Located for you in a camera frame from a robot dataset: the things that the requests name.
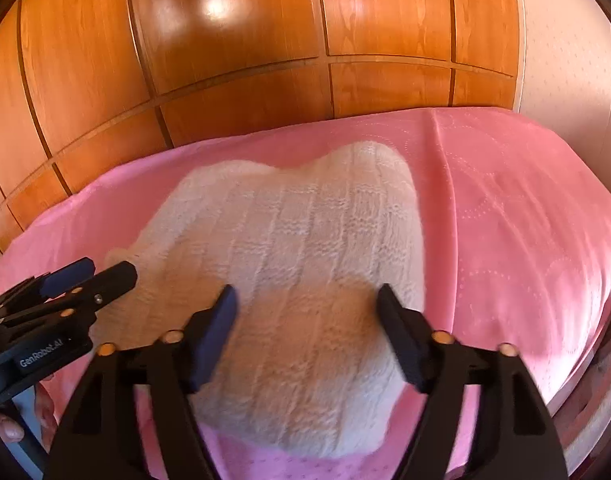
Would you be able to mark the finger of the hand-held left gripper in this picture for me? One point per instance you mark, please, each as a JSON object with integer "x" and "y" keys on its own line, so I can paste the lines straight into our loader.
{"x": 116, "y": 280}
{"x": 68, "y": 276}

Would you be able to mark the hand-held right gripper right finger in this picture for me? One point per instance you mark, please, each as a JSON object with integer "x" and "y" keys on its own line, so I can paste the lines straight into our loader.
{"x": 400, "y": 341}

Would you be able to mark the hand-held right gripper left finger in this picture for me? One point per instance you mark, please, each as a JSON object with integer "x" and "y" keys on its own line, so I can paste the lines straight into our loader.
{"x": 213, "y": 341}

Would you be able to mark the white knit sweater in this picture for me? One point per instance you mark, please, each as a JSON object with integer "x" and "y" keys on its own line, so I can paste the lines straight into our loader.
{"x": 295, "y": 270}

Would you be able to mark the person's left hand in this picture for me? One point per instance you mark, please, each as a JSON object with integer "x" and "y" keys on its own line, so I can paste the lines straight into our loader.
{"x": 8, "y": 427}

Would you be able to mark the pink blanket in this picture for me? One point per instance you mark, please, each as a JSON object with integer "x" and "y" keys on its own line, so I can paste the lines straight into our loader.
{"x": 510, "y": 210}

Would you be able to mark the wooden bed frame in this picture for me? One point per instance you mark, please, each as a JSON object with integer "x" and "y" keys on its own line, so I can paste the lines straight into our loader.
{"x": 600, "y": 385}

